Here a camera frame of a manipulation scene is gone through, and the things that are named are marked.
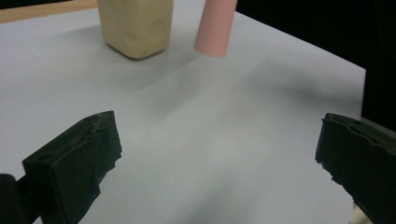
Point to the pink hairbrush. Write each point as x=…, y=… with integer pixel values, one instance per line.
x=214, y=28

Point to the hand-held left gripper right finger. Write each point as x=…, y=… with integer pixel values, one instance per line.
x=361, y=161

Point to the yellow square cup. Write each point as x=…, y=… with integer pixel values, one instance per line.
x=137, y=28

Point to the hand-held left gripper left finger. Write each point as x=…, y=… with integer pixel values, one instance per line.
x=73, y=165

